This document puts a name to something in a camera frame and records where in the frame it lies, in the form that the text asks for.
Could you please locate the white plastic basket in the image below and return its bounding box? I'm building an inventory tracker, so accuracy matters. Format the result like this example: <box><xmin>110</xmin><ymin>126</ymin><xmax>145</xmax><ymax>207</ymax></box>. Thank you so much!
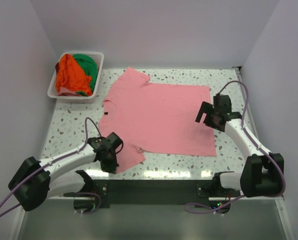
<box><xmin>47</xmin><ymin>50</ymin><xmax>104</xmax><ymax>104</ymax></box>

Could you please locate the aluminium frame rail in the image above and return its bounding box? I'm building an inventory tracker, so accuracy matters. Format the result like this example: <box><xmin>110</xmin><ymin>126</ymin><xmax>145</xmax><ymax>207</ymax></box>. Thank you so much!
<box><xmin>233</xmin><ymin>66</ymin><xmax>252</xmax><ymax>123</ymax></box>

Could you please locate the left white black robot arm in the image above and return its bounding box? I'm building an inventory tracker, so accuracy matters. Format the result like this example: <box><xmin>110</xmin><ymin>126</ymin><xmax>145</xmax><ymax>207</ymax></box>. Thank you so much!
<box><xmin>8</xmin><ymin>132</ymin><xmax>124</xmax><ymax>211</ymax></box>

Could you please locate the green t shirt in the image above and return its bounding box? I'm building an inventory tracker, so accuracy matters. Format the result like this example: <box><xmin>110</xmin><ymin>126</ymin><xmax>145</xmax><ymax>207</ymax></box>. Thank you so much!
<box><xmin>73</xmin><ymin>54</ymin><xmax>98</xmax><ymax>97</ymax></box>

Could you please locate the orange t shirt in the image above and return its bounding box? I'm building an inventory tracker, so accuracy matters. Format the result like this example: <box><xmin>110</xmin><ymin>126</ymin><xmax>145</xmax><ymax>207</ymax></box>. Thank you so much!
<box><xmin>55</xmin><ymin>54</ymin><xmax>92</xmax><ymax>96</ymax></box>

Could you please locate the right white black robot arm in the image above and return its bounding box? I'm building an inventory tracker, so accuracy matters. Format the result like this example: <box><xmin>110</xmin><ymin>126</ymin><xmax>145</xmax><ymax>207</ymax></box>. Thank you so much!
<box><xmin>195</xmin><ymin>93</ymin><xmax>286</xmax><ymax>198</ymax></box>

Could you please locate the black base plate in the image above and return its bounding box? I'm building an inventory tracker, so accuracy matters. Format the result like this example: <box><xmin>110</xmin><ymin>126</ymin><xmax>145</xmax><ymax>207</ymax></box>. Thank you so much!
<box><xmin>63</xmin><ymin>178</ymin><xmax>239</xmax><ymax>216</ymax></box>

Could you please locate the pink t shirt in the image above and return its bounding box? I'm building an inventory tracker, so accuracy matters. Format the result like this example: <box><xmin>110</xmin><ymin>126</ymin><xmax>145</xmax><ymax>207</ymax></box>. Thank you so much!
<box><xmin>99</xmin><ymin>67</ymin><xmax>216</xmax><ymax>173</ymax></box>

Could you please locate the dark red garment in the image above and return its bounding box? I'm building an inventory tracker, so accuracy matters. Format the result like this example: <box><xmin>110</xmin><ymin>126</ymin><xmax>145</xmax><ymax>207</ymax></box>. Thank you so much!
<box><xmin>55</xmin><ymin>62</ymin><xmax>59</xmax><ymax>73</ymax></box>

